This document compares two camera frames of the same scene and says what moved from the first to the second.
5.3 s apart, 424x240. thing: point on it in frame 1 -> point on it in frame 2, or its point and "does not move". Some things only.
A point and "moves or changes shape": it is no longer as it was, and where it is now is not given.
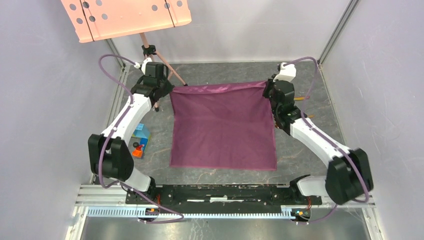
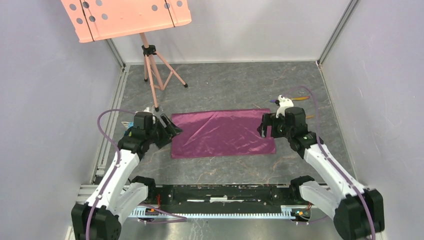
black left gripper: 169,87 -> 171,127
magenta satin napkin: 227,126 moves or changes shape
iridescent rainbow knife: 301,98 does not move
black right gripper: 270,84 -> 268,119
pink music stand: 98,20 does not move
